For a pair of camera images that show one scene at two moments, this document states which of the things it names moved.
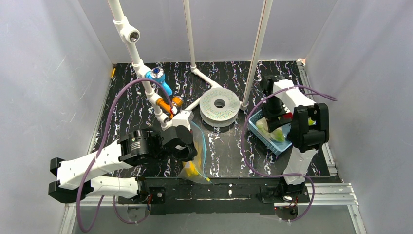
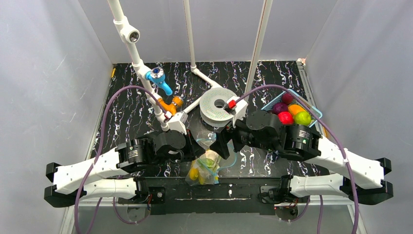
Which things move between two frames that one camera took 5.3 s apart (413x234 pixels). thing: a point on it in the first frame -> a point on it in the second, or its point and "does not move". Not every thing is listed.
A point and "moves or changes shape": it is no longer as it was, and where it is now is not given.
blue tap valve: [159, 74] does not move
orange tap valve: [177, 101] does not move
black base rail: [182, 196] does not move
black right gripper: [276, 119] -> [224, 141]
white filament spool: [219, 107] does not move
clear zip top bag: [193, 170] moves or changes shape
